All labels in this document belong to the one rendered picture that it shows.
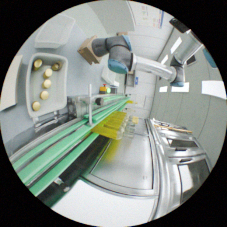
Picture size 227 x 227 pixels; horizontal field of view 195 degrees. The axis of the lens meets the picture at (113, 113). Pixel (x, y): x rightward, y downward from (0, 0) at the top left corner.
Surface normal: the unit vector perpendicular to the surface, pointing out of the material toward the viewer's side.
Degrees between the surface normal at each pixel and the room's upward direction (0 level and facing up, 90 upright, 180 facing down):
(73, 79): 0
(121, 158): 90
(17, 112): 0
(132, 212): 90
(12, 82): 0
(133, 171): 90
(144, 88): 90
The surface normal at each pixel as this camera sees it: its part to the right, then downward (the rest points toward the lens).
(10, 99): 0.94, 0.19
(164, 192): 0.08, -0.94
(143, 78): -0.34, 0.29
